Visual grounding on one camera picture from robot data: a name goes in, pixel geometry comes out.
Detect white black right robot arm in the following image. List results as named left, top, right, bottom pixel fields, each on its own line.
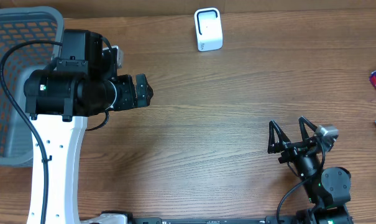
left=265, top=116, right=353, bottom=224

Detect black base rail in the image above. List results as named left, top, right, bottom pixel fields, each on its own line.
left=102, top=210, right=354, bottom=224

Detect white barcode scanner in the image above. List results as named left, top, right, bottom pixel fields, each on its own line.
left=194, top=7, right=223, bottom=52

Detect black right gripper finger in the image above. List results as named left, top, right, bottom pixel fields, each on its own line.
left=268, top=120, right=290, bottom=152
left=298, top=116, right=318, bottom=142

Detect grey plastic mesh basket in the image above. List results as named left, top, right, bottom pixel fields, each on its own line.
left=0, top=6, right=64, bottom=167

